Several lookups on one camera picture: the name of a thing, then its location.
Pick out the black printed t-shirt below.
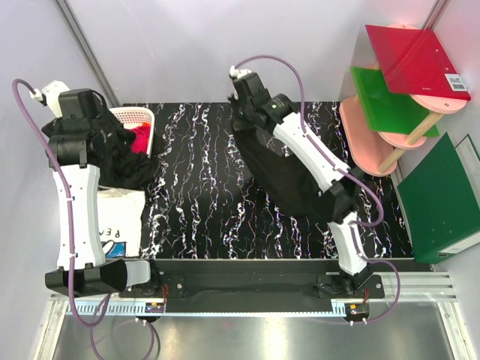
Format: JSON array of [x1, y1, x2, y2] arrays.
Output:
[[232, 129, 341, 223]]

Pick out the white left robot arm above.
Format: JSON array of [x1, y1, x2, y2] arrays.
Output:
[[36, 80, 162, 298]]

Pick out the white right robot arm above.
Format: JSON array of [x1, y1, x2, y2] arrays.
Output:
[[228, 68, 372, 298]]

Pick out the white plastic laundry basket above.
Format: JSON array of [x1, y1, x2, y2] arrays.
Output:
[[109, 106, 155, 158]]

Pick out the red t-shirt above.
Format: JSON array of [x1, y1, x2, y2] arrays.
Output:
[[129, 122, 152, 154]]

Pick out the white folded peace t-shirt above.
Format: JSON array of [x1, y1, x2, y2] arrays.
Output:
[[97, 187, 146, 259]]

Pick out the light green plastic folder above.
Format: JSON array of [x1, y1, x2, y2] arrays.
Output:
[[350, 67, 430, 135]]

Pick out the red plastic folder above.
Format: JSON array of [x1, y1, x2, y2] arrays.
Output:
[[365, 25, 471, 101]]

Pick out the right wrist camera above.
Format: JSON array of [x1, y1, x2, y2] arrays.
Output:
[[229, 66, 256, 82]]

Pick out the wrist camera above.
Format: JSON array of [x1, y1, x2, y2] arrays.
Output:
[[30, 80, 70, 118], [229, 66, 256, 82]]

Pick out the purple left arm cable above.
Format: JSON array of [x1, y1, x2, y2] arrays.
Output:
[[11, 78, 161, 360]]

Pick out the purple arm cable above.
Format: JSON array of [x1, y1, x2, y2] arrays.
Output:
[[11, 78, 161, 360], [234, 55, 403, 325]]

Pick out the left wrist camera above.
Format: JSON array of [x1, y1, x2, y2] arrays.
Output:
[[30, 80, 70, 118]]

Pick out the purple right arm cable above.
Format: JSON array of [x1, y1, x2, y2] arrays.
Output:
[[234, 55, 403, 325]]

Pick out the dark green ring binder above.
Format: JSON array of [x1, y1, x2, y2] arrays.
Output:
[[397, 134, 479, 264]]

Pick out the aluminium frame rail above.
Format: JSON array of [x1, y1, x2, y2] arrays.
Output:
[[35, 269, 479, 359]]

